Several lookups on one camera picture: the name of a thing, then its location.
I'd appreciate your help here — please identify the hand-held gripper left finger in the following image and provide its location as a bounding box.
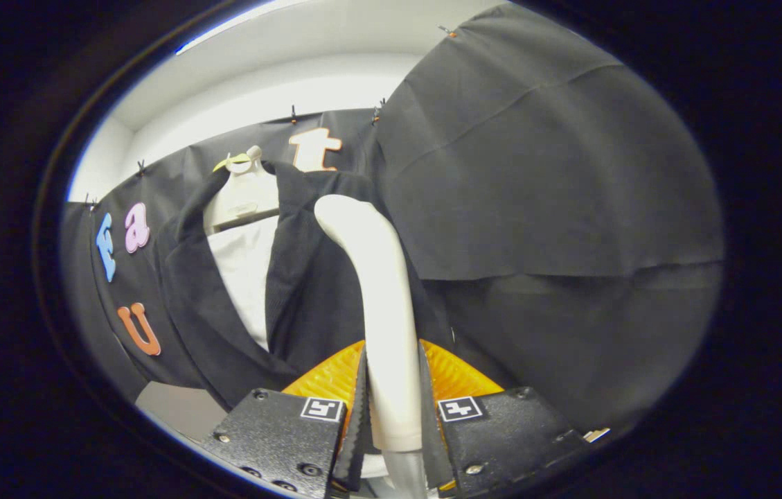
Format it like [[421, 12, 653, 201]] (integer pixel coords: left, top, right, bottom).
[[198, 340, 368, 498]]

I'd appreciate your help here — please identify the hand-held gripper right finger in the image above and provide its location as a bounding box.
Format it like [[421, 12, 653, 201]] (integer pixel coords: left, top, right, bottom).
[[418, 340, 589, 498]]

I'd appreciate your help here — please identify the black blazer jacket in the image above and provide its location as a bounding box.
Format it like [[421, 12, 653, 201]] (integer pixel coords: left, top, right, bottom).
[[155, 161, 474, 410]]

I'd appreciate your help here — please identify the white garment steamer with hose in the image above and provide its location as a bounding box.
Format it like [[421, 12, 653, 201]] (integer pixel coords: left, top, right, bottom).
[[313, 194, 433, 498]]

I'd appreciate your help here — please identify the grey cabinet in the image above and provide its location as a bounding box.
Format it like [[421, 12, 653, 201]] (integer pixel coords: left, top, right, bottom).
[[134, 381, 229, 441]]

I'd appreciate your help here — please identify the white mannequin torso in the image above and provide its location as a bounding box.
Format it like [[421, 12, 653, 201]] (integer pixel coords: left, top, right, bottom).
[[202, 146, 281, 351]]

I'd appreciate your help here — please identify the black backdrop cloth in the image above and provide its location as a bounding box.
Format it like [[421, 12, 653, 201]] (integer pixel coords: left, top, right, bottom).
[[62, 3, 724, 434]]

